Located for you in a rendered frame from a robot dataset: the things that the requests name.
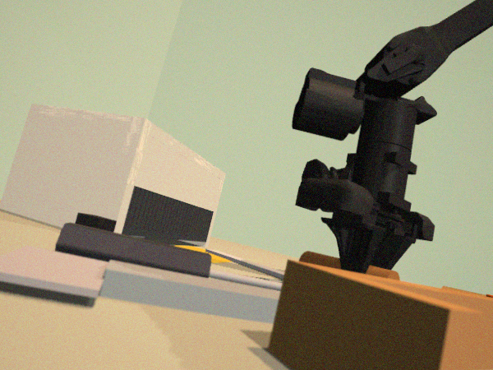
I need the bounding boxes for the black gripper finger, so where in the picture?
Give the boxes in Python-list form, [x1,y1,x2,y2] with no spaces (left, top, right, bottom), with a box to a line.
[321,217,385,274]
[370,233,416,270]

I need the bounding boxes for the beige cabinet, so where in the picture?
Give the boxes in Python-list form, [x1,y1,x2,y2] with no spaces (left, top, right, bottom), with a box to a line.
[0,104,226,247]

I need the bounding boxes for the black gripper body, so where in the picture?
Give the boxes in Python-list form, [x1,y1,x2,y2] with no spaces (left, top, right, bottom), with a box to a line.
[295,142,435,241]

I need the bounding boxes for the brown rectangular block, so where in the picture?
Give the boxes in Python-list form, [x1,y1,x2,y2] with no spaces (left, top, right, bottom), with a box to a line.
[267,260,493,370]

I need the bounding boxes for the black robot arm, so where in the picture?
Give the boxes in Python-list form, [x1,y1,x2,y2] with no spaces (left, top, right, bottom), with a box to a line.
[293,0,493,186]

